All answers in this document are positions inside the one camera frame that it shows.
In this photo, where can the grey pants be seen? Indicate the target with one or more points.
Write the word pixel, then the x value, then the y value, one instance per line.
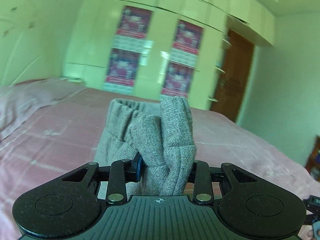
pixel 163 135

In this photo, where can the upper right red poster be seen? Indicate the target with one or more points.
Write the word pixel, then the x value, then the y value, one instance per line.
pixel 188 37

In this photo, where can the lower left red poster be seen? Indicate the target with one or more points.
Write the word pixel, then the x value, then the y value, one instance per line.
pixel 122 68

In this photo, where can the upper left red poster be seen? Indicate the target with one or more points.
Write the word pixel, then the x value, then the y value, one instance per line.
pixel 134 22

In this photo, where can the cream white wardrobe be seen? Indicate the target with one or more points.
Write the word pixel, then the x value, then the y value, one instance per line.
pixel 94 36

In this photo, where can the cream round headboard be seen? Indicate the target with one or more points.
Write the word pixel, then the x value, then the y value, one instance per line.
pixel 28 49

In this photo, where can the pink pillow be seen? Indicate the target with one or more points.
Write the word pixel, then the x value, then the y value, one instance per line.
pixel 19 102

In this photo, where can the red poster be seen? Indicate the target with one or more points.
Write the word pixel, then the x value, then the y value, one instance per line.
pixel 122 68
pixel 188 37
pixel 177 80
pixel 134 22

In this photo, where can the pink checked bed sheet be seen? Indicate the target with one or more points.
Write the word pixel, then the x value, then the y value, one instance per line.
pixel 61 137

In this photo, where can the lower right red poster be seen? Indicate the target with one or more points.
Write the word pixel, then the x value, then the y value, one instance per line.
pixel 177 80

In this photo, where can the corner wall shelves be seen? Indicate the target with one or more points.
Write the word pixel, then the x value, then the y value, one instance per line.
pixel 218 67

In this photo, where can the brown wooden door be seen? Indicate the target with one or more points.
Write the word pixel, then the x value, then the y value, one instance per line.
pixel 232 83

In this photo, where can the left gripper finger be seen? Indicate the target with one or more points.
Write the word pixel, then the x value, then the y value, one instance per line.
pixel 137 165

